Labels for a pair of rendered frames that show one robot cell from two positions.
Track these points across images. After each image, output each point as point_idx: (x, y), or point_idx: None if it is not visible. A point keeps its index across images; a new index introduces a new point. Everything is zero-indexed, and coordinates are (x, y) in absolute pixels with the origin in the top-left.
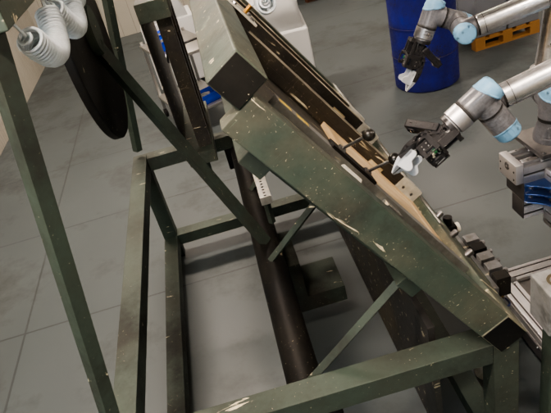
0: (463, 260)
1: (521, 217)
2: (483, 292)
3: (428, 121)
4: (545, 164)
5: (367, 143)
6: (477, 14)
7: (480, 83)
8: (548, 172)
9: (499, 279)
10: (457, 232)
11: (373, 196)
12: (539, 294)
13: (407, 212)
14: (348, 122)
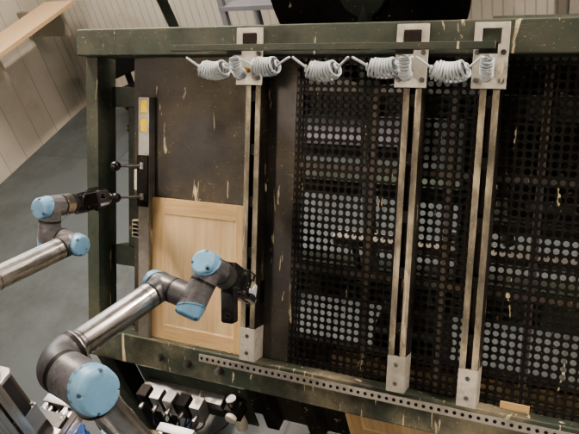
0: (148, 337)
1: None
2: (90, 295)
3: (86, 194)
4: None
5: (242, 264)
6: (146, 286)
7: (43, 196)
8: None
9: (141, 385)
10: (183, 363)
11: (91, 168)
12: None
13: (144, 252)
14: (254, 238)
